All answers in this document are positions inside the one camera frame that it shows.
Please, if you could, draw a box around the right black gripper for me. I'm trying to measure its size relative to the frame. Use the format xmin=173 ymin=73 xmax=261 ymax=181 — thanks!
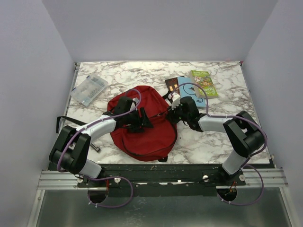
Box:
xmin=165 ymin=102 xmax=190 ymax=124

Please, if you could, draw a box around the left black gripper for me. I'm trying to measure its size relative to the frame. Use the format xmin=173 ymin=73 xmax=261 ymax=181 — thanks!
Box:
xmin=124 ymin=107 xmax=153 ymax=133

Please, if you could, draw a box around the red student backpack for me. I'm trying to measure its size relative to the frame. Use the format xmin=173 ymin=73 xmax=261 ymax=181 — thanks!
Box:
xmin=107 ymin=86 xmax=178 ymax=162

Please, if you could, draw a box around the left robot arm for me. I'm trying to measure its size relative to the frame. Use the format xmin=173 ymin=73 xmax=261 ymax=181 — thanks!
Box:
xmin=49 ymin=97 xmax=153 ymax=187

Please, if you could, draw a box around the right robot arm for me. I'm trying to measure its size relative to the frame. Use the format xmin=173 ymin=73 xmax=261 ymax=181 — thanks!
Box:
xmin=168 ymin=94 xmax=267 ymax=185

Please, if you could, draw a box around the light blue book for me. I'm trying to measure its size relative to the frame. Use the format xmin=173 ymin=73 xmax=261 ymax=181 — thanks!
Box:
xmin=177 ymin=77 xmax=205 ymax=108

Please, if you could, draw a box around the dark brown book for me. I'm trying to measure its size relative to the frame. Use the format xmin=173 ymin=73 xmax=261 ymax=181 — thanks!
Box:
xmin=165 ymin=77 xmax=178 ymax=92

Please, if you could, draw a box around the green illustrated book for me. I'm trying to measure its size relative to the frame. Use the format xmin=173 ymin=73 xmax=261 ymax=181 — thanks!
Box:
xmin=189 ymin=70 xmax=218 ymax=99

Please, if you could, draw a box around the clear plastic storage box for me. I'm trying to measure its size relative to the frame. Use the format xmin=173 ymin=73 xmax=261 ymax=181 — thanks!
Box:
xmin=71 ymin=73 xmax=108 ymax=107

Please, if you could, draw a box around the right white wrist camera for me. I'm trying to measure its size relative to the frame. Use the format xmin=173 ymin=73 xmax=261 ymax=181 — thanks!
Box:
xmin=168 ymin=92 xmax=180 ymax=110

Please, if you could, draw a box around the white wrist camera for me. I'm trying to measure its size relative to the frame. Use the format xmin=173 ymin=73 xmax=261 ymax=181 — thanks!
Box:
xmin=131 ymin=98 xmax=140 ymax=110
xmin=168 ymin=92 xmax=180 ymax=110

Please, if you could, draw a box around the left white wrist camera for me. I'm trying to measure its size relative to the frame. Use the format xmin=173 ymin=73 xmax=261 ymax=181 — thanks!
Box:
xmin=131 ymin=98 xmax=140 ymax=110

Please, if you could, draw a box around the black metal bracket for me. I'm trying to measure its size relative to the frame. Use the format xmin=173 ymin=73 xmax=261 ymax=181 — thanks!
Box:
xmin=90 ymin=144 xmax=101 ymax=153

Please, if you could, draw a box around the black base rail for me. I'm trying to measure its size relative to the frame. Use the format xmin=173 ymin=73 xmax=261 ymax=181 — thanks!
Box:
xmin=47 ymin=163 xmax=247 ymax=197

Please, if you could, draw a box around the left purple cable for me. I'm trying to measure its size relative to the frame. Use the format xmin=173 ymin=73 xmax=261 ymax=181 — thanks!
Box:
xmin=56 ymin=88 xmax=142 ymax=209

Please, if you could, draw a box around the purple cable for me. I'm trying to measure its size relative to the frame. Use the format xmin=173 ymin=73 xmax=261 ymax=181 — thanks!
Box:
xmin=168 ymin=82 xmax=268 ymax=206
xmin=56 ymin=88 xmax=142 ymax=209

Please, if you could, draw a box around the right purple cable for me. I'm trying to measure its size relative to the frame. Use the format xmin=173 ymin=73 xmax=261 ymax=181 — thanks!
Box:
xmin=168 ymin=82 xmax=268 ymax=206

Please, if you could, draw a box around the aluminium extrusion rail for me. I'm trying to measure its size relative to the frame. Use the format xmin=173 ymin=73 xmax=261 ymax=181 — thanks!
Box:
xmin=38 ymin=167 xmax=288 ymax=191

